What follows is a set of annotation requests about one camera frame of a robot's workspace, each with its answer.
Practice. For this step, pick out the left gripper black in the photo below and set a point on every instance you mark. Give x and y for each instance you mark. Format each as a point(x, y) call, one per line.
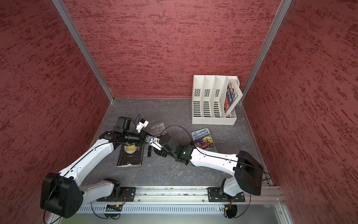
point(142, 135)

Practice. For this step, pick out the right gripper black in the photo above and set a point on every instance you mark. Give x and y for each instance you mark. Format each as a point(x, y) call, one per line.
point(161, 153)

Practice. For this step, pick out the black lipstick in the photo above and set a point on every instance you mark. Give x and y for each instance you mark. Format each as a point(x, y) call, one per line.
point(149, 151)

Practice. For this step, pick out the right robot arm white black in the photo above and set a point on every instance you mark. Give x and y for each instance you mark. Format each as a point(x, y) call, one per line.
point(246, 171)

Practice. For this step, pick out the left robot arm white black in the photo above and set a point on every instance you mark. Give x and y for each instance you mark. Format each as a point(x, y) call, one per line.
point(63, 193)

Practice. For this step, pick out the clear acrylic lipstick organizer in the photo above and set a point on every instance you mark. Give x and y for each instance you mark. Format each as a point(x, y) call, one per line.
point(156, 129)

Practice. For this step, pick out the white file organizer rack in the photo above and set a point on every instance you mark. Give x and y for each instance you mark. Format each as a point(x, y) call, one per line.
point(208, 98)

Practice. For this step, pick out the black Maugham book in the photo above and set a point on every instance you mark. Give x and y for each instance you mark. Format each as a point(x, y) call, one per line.
point(130, 156)

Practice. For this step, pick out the blue Treehouse book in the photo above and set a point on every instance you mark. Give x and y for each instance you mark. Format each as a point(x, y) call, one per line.
point(203, 139)

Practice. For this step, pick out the colourful book in rack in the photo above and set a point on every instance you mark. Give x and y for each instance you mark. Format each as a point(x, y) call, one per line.
point(232, 96)

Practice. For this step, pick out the left corner aluminium profile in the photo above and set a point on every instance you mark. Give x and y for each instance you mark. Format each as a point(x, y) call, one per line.
point(65, 15)

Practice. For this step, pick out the corner aluminium profile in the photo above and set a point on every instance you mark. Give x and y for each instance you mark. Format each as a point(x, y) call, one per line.
point(65, 15)
point(274, 27)

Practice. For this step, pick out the right corner aluminium profile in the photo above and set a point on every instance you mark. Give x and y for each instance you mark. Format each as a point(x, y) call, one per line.
point(274, 27)

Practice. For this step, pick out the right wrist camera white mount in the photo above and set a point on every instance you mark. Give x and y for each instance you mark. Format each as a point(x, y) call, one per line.
point(154, 142)

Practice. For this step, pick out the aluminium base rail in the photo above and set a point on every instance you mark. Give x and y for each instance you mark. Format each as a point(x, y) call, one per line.
point(198, 195)

